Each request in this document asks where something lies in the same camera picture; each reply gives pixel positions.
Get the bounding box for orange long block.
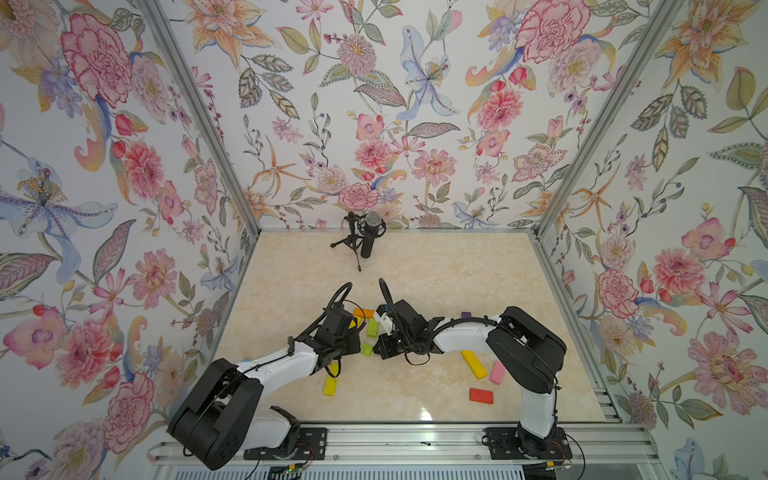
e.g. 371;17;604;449
353;308;375;319

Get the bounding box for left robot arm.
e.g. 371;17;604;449
168;302;366;470

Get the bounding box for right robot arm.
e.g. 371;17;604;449
373;300;567;441

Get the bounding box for long yellow block left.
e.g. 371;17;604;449
323;362;341;397

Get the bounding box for long yellow block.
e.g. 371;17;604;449
323;362;341;397
461;350;488;380

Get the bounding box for long yellow block right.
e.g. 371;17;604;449
461;350;488;380

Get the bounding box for red block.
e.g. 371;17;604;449
469;388;494;405

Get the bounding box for pink block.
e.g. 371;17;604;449
489;361;506;385

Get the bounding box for black microphone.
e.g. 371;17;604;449
360;211;386;258

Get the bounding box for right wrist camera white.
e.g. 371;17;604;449
374;307;394;335

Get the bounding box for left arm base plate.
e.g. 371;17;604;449
243;427;328;462

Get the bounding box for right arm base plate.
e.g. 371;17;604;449
481;426;573;462

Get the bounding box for aluminium front rail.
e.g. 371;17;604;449
146;422;661;468

